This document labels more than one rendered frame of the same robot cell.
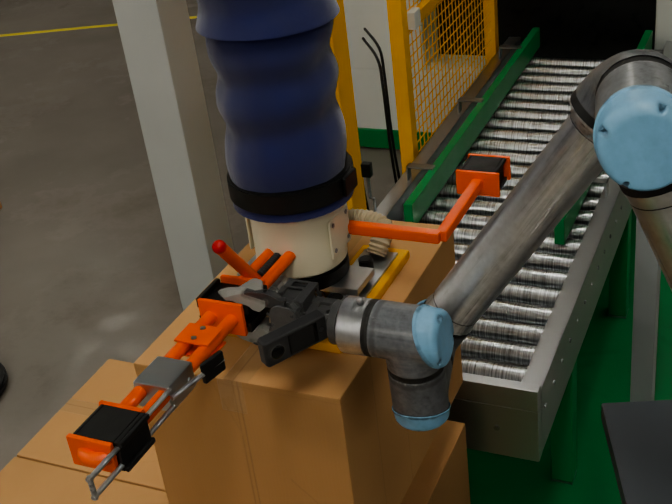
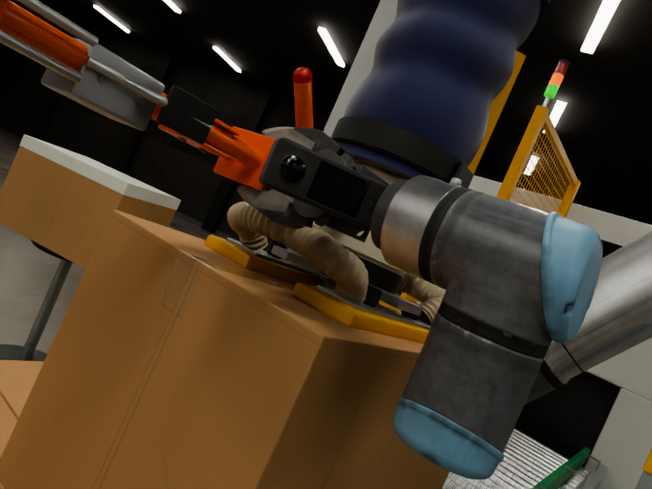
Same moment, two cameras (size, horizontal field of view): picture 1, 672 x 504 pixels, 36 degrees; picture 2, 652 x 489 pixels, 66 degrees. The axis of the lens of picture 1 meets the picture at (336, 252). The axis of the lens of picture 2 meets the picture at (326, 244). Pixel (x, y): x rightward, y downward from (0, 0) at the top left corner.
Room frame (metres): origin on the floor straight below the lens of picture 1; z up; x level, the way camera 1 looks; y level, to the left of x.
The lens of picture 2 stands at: (0.86, -0.02, 1.16)
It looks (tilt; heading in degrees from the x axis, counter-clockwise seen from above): 1 degrees down; 9
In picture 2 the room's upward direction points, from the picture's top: 24 degrees clockwise
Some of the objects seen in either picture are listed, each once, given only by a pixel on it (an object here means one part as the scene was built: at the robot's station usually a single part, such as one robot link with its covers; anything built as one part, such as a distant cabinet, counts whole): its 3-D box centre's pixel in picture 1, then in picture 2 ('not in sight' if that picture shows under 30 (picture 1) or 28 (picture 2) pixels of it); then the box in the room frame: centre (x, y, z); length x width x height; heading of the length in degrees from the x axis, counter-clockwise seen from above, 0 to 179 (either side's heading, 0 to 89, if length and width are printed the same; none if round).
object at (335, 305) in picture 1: (310, 315); (359, 203); (1.38, 0.05, 1.20); 0.12 x 0.09 x 0.08; 63
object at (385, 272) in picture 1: (352, 288); (389, 310); (1.62, -0.02, 1.09); 0.34 x 0.10 x 0.05; 152
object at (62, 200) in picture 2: not in sight; (89, 208); (3.00, 1.42, 0.82); 0.60 x 0.40 x 0.40; 83
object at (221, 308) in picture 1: (233, 304); (268, 169); (1.44, 0.18, 1.20); 0.10 x 0.08 x 0.06; 62
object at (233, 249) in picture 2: not in sight; (299, 265); (1.70, 0.15, 1.09); 0.34 x 0.10 x 0.05; 152
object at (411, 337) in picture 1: (408, 334); (511, 263); (1.29, -0.09, 1.20); 0.12 x 0.09 x 0.10; 63
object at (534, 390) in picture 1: (396, 374); not in sight; (2.01, -0.11, 0.58); 0.70 x 0.03 x 0.06; 63
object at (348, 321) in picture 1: (356, 323); (425, 223); (1.33, -0.02, 1.20); 0.09 x 0.05 x 0.10; 153
